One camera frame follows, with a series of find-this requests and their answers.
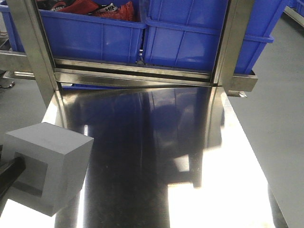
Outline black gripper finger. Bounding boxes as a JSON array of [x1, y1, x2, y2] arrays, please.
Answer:
[[0, 157, 26, 199]]

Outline gray hollow cube base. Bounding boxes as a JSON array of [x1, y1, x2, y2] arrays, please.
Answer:
[[1, 123, 94, 216]]

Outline blue bin with shoes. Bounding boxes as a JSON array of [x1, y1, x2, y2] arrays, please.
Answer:
[[0, 0, 147, 64]]

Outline blue bin right of shoes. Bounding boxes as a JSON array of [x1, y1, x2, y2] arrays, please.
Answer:
[[141, 0, 287, 74]]

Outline red black sneakers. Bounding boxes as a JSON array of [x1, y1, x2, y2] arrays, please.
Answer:
[[36, 0, 135, 21]]

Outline steel rack frame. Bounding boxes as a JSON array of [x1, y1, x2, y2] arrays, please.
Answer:
[[0, 0, 257, 105]]

